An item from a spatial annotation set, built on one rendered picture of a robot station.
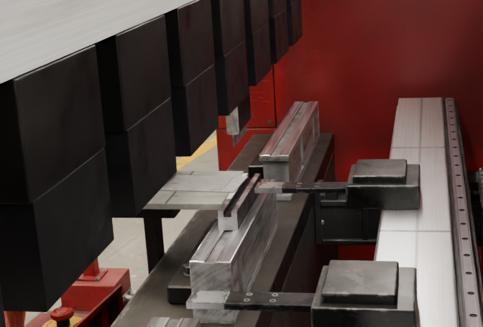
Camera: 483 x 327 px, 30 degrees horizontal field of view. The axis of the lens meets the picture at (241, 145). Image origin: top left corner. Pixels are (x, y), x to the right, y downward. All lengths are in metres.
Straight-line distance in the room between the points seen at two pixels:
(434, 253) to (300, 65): 1.14
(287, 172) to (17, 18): 1.23
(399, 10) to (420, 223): 1.00
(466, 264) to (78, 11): 0.66
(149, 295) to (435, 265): 0.46
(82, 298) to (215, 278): 2.25
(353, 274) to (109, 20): 0.43
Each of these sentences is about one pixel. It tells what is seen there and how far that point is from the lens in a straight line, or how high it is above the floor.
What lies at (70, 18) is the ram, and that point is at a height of 1.37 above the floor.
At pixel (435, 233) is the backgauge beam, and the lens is 1.29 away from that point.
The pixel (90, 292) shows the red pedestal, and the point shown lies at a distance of 3.47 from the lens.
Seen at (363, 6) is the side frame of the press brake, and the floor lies 1.19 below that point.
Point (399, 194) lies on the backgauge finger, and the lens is 1.38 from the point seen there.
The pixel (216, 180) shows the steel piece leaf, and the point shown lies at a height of 1.00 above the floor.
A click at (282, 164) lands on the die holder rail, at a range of 1.79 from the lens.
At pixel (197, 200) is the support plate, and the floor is 1.00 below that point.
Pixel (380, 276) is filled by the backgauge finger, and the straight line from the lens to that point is 1.02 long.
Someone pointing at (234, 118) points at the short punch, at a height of 1.13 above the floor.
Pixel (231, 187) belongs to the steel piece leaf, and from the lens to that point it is 1.47.
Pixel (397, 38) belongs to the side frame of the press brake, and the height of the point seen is 1.11.
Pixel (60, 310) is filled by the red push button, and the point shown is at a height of 0.81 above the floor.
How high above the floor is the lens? 1.43
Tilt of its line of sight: 15 degrees down
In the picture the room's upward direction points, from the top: 4 degrees counter-clockwise
